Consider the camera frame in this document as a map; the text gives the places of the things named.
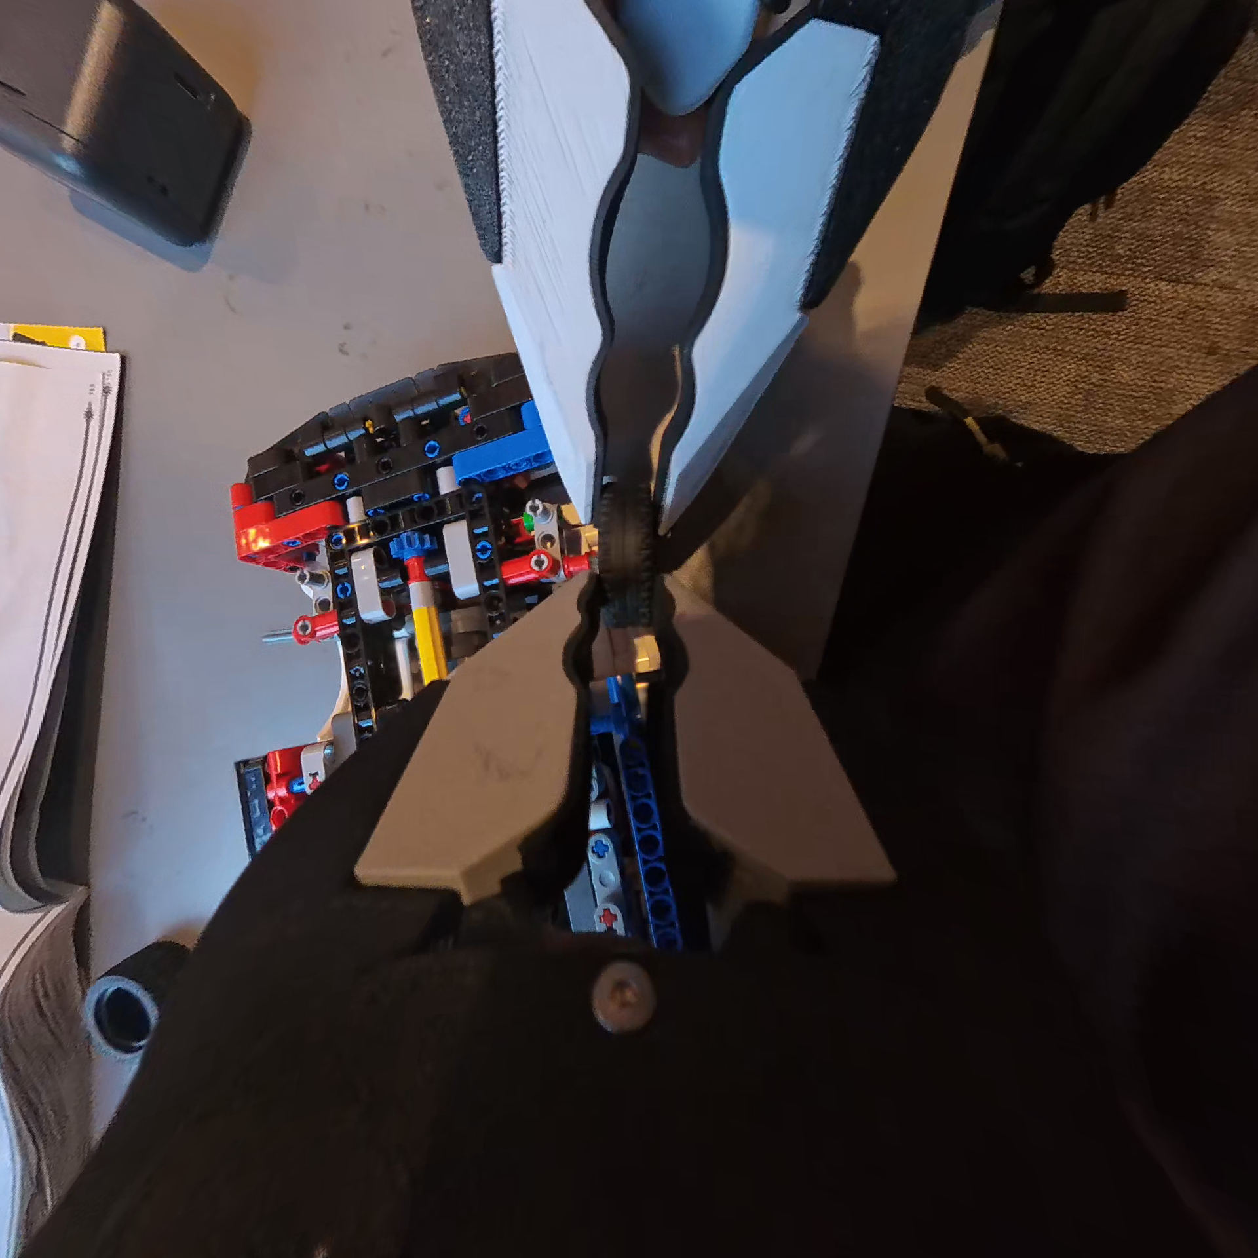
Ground toy brick car chassis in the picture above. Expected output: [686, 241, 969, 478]
[231, 353, 709, 954]

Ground person's right hand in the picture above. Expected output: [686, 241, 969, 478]
[637, 103, 707, 166]

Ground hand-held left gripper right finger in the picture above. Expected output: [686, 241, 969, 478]
[656, 575, 897, 906]

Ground person's dark brown clothing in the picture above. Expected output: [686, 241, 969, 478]
[817, 364, 1258, 1258]

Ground black backpack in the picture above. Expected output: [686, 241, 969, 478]
[918, 0, 1249, 325]

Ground black toy tyre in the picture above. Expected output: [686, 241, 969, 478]
[84, 942, 194, 1063]

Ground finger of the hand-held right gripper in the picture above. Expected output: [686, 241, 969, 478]
[490, 0, 646, 524]
[653, 18, 881, 536]

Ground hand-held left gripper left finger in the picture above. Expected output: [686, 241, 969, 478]
[354, 570, 604, 906]

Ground open instruction booklet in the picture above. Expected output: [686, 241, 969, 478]
[0, 322, 128, 1249]

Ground black toy car wheel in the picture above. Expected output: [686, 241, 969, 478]
[599, 479, 656, 630]

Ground dark grey power adapter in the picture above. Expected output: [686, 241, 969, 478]
[0, 0, 252, 247]

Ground grey desk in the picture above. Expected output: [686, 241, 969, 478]
[0, 0, 995, 1132]

